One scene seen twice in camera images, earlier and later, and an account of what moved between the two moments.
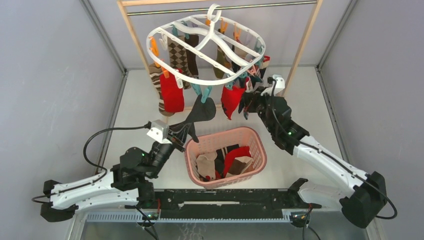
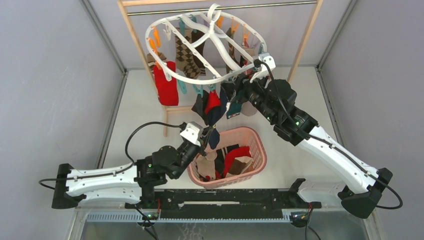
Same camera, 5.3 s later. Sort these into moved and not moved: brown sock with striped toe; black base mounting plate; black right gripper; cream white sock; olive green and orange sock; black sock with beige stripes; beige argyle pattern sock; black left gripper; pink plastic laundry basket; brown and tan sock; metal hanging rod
Moved: beige argyle pattern sock; black left gripper; brown sock with striped toe; olive green and orange sock; black right gripper
Not moved: cream white sock; pink plastic laundry basket; metal hanging rod; black base mounting plate; black sock with beige stripes; brown and tan sock
